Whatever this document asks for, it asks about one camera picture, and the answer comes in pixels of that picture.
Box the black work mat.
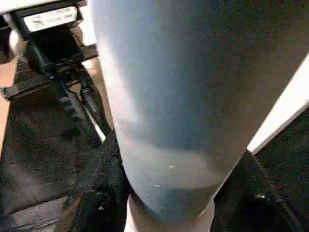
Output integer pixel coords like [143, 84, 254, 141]
[0, 58, 309, 232]

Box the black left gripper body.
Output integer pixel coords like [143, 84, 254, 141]
[2, 4, 100, 100]

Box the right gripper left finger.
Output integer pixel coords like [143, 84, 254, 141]
[55, 128, 132, 232]

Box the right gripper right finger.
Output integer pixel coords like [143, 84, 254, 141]
[211, 149, 309, 232]

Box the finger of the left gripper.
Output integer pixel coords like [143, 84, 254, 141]
[78, 80, 113, 139]
[59, 83, 104, 144]

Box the white plastic table leg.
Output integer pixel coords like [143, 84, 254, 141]
[89, 0, 309, 232]

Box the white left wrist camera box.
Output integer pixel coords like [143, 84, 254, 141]
[0, 0, 88, 15]

